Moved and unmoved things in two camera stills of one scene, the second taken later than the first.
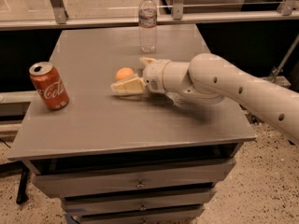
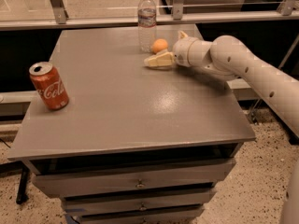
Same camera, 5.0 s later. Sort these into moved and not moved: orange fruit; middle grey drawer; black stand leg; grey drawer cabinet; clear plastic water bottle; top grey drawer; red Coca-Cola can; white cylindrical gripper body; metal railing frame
Moved: orange fruit; white cylindrical gripper body
Not moved: middle grey drawer; clear plastic water bottle; metal railing frame; top grey drawer; red Coca-Cola can; black stand leg; grey drawer cabinet
